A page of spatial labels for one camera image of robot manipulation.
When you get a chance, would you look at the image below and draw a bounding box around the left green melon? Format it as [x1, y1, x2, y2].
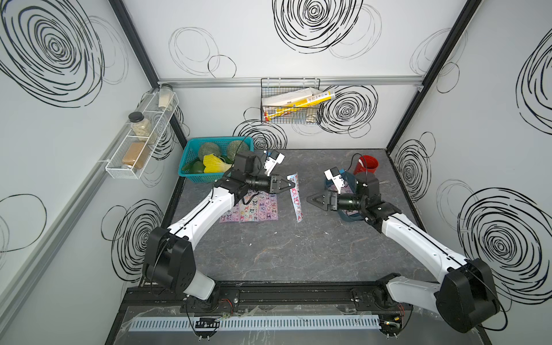
[198, 142, 222, 161]

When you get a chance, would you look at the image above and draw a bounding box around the green toy cucumber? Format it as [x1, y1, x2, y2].
[181, 160, 205, 174]

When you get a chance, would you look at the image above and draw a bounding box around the blue glitter sticker sheet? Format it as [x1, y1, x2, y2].
[257, 192, 278, 221]

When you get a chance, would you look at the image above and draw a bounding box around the black lid spice jar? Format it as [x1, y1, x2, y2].
[128, 112, 152, 142]

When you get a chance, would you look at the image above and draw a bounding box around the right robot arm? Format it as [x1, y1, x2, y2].
[308, 168, 501, 333]

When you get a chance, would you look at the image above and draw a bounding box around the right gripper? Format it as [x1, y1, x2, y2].
[307, 190, 365, 212]

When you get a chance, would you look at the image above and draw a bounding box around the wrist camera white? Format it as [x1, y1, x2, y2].
[264, 150, 285, 176]
[324, 167, 346, 194]

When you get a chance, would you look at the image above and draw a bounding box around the red cup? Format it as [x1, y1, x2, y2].
[353, 155, 379, 175]

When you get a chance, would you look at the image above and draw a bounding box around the dark teal storage box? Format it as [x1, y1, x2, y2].
[337, 170, 364, 223]

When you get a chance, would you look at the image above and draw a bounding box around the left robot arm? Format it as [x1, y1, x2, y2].
[142, 151, 296, 300]

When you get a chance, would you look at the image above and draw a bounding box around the teal plastic basket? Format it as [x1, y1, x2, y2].
[178, 137, 254, 183]

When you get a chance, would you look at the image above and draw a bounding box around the pink sticker sheet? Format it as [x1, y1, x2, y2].
[287, 173, 303, 223]

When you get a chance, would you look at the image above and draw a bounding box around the white wire wall shelf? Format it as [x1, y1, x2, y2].
[106, 86, 179, 180]

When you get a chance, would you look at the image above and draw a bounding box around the white paper package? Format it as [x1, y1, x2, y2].
[262, 88, 321, 107]

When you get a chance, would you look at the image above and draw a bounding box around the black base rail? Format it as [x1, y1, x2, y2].
[119, 281, 413, 315]

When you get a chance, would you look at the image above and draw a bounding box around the yellow foil box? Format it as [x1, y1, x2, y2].
[262, 91, 335, 122]

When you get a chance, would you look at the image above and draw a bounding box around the green melon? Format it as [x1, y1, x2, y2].
[198, 142, 222, 161]
[227, 140, 250, 162]

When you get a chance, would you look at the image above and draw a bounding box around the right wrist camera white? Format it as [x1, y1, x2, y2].
[324, 167, 346, 194]

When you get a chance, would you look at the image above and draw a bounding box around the purple Kuromi sticker sheet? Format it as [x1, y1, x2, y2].
[220, 205, 241, 223]

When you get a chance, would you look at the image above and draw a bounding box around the right green melon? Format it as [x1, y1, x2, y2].
[227, 140, 250, 162]

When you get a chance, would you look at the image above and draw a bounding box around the white slotted cable duct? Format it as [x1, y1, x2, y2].
[128, 315, 381, 331]

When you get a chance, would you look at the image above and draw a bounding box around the clear lid jar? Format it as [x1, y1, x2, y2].
[158, 83, 174, 109]

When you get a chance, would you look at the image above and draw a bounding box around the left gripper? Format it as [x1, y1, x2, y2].
[244, 174, 293, 196]

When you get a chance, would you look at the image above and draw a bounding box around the black wire wall basket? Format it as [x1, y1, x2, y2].
[260, 78, 321, 124]

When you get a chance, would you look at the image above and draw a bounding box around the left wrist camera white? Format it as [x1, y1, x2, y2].
[264, 150, 285, 176]

